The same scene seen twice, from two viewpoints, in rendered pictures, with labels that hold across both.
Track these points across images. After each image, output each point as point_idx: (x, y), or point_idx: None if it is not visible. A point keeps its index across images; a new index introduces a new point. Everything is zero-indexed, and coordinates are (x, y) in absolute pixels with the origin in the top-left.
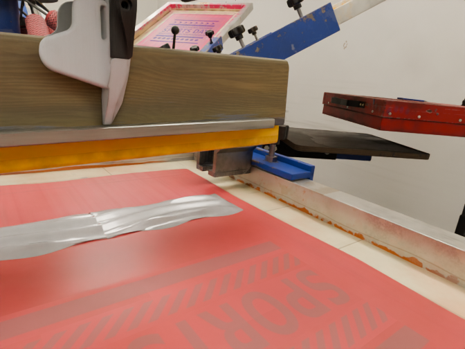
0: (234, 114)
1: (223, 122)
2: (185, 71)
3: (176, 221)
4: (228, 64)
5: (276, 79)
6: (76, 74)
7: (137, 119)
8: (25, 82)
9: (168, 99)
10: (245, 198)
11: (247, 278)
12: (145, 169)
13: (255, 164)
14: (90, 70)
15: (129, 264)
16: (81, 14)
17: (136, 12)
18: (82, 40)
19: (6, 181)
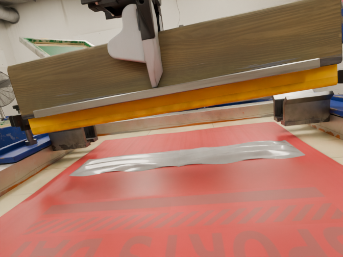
0: (268, 62)
1: (250, 71)
2: (211, 36)
3: (231, 159)
4: (254, 19)
5: (321, 17)
6: (126, 57)
7: (176, 81)
8: (109, 70)
9: (199, 61)
10: (315, 145)
11: (259, 216)
12: (239, 123)
13: (333, 112)
14: (134, 53)
15: (176, 184)
16: (126, 19)
17: (148, 2)
18: (128, 35)
19: (157, 132)
